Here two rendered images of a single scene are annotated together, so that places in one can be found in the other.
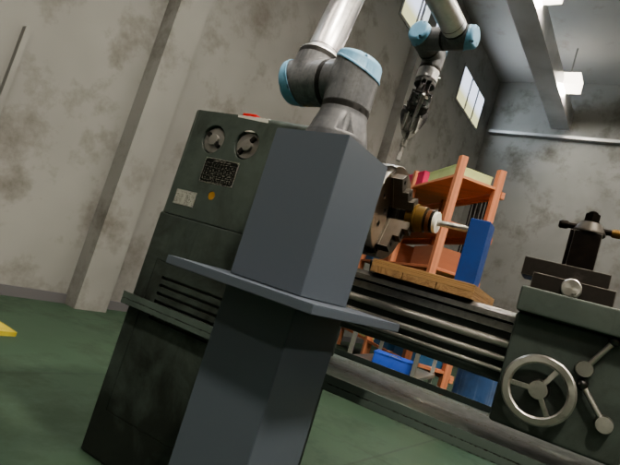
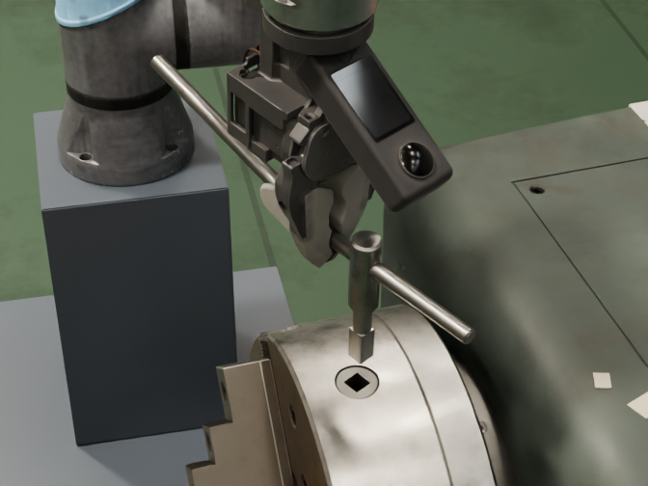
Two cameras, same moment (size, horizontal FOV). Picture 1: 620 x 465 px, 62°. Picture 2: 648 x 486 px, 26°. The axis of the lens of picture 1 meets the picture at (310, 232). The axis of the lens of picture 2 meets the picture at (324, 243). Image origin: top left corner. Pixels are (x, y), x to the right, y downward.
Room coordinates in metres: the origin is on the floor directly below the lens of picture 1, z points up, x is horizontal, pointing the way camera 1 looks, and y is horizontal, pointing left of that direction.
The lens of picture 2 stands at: (2.24, -0.80, 1.96)
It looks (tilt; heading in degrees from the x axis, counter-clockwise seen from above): 37 degrees down; 133
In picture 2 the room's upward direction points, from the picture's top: straight up
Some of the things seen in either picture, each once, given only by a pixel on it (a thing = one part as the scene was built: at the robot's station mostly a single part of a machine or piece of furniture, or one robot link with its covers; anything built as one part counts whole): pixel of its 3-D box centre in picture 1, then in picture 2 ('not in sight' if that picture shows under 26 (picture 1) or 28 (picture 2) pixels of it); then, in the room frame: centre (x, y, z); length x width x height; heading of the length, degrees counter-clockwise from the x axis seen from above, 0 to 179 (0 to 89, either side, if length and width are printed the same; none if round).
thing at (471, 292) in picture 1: (435, 285); not in sight; (1.59, -0.42, 0.89); 0.36 x 0.30 x 0.04; 150
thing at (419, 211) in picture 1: (420, 219); not in sight; (1.64, -0.33, 1.08); 0.09 x 0.09 x 0.09; 60
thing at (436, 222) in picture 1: (453, 226); not in sight; (1.58, -0.42, 1.08); 0.13 x 0.07 x 0.07; 60
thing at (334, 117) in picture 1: (339, 127); (122, 110); (1.18, 0.01, 1.15); 0.15 x 0.15 x 0.10
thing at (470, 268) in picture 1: (473, 257); not in sight; (1.54, -0.50, 1.00); 0.08 x 0.06 x 0.23; 150
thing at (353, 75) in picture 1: (351, 82); (120, 14); (1.18, 0.01, 1.27); 0.13 x 0.12 x 0.14; 52
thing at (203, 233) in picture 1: (226, 356); not in sight; (1.89, 0.16, 0.43); 0.60 x 0.48 x 0.86; 60
